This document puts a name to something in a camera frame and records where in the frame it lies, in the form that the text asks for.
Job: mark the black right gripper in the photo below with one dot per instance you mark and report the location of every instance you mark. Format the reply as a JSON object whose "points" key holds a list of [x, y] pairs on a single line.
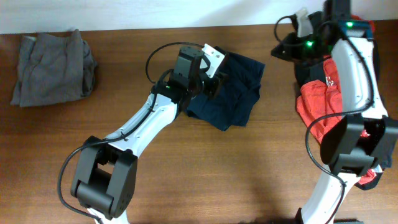
{"points": [[288, 45]]}

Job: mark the red t-shirt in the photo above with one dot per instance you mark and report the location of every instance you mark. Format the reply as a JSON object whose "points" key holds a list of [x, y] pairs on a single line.
{"points": [[323, 102]]}

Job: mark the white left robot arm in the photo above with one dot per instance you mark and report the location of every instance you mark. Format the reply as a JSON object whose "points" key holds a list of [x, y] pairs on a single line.
{"points": [[105, 175]]}

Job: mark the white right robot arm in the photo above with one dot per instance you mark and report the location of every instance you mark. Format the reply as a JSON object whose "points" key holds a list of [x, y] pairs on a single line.
{"points": [[364, 132]]}

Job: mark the black garment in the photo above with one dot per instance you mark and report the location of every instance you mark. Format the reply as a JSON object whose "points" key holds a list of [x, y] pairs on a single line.
{"points": [[311, 71]]}

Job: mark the navy blue shorts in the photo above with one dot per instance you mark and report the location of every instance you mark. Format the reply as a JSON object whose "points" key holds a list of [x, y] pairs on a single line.
{"points": [[237, 97]]}

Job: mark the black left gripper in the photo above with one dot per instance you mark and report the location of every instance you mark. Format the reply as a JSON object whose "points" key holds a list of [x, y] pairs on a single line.
{"points": [[215, 83]]}

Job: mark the folded grey shorts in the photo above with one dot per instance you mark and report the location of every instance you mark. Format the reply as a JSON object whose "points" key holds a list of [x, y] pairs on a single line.
{"points": [[53, 70]]}

